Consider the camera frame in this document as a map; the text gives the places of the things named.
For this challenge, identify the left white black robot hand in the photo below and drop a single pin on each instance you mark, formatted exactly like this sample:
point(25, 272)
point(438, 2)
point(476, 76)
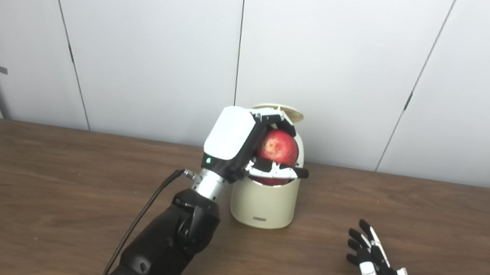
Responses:
point(230, 135)

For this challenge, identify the red apple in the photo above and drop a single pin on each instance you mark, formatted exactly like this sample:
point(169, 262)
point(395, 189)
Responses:
point(280, 148)

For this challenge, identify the cream round bin lid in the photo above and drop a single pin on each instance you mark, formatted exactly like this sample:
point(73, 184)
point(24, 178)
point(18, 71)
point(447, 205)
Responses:
point(295, 114)

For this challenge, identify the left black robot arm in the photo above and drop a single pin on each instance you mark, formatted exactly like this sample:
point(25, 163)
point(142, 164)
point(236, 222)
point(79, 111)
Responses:
point(169, 243)

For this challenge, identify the cream-colored round bin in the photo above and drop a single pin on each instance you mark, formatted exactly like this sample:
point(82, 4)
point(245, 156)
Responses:
point(264, 204)

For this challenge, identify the black wall seam clip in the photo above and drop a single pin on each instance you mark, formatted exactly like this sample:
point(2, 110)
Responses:
point(408, 101)

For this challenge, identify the small grey wall label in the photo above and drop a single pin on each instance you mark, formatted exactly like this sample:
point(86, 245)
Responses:
point(1, 69)

